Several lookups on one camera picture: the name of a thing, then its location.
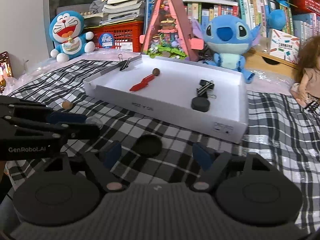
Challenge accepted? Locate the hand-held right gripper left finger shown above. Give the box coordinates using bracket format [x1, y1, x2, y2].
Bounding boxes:
[44, 141, 130, 193]

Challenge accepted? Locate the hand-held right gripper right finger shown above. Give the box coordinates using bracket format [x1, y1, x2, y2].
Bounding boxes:
[189, 142, 273, 193]

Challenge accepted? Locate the black binder clip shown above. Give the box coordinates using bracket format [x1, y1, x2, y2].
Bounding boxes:
[118, 54, 133, 71]
[197, 79, 216, 99]

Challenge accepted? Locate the wooden bead string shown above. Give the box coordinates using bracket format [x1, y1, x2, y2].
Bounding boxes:
[81, 11, 103, 19]

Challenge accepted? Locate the grey cloth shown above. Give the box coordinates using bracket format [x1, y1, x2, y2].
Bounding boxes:
[89, 0, 109, 14]

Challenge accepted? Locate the stack of loose books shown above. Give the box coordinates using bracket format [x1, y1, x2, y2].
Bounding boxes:
[101, 0, 148, 26]

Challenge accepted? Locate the blue cat plush toy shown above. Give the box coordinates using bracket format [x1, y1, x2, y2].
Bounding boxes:
[49, 10, 96, 63]

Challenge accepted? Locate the red plastic crate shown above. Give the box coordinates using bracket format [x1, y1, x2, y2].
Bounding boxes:
[86, 20, 145, 54]

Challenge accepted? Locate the wooden drawer box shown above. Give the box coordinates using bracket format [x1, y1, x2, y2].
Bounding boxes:
[246, 47, 304, 79]

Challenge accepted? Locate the black round cap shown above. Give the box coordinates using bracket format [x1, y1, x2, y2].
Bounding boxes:
[191, 97, 210, 112]
[134, 134, 163, 157]

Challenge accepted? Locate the long-haired baby doll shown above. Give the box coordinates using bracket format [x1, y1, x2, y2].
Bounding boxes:
[289, 35, 320, 116]

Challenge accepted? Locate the blue alien plush toy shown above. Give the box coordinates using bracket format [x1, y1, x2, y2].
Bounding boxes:
[191, 15, 262, 84]

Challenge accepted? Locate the phone with lit screen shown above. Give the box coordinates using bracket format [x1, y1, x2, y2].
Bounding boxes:
[0, 51, 13, 93]

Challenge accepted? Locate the red plastic basket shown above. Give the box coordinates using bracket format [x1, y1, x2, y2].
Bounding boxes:
[289, 0, 320, 16]

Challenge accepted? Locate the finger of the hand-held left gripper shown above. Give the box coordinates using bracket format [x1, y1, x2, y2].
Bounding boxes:
[0, 95, 87, 125]
[0, 119, 101, 141]

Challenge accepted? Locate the white pencil-print box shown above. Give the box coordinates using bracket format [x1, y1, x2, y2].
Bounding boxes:
[268, 28, 301, 61]

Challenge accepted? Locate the row of shelf books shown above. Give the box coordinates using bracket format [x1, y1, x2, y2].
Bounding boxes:
[183, 0, 320, 46]

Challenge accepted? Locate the white cardboard box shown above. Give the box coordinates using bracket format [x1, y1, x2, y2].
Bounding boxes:
[83, 54, 249, 144]

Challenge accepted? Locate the triangular miniature house model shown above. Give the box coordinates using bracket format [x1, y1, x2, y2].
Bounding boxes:
[139, 0, 206, 62]

